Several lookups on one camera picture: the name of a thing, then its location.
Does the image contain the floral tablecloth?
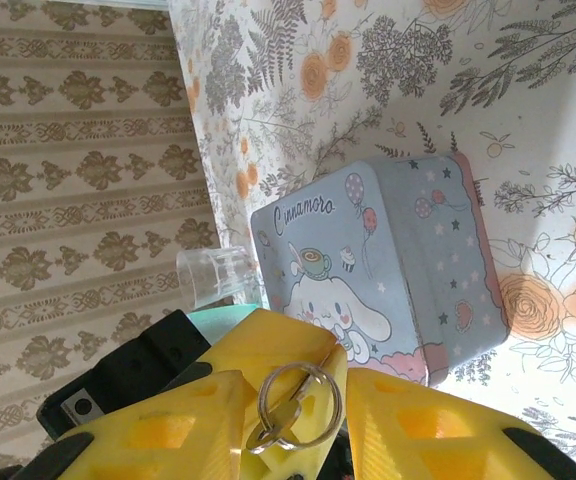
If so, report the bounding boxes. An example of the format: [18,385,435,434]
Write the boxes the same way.
[166,0,576,480]

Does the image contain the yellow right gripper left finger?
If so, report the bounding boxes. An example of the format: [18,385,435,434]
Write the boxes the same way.
[27,369,244,480]

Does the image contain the teal round coaster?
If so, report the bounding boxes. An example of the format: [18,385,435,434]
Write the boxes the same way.
[186,301,262,347]

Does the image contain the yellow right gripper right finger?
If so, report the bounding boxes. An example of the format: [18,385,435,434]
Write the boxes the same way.
[346,369,576,480]

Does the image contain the blue cartoon tin box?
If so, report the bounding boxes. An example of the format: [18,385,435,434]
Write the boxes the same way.
[249,152,509,390]

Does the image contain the clear plastic cup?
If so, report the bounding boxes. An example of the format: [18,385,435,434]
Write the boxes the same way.
[175,244,262,309]

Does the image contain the silver key ring with key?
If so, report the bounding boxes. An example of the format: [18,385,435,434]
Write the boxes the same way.
[245,357,337,457]

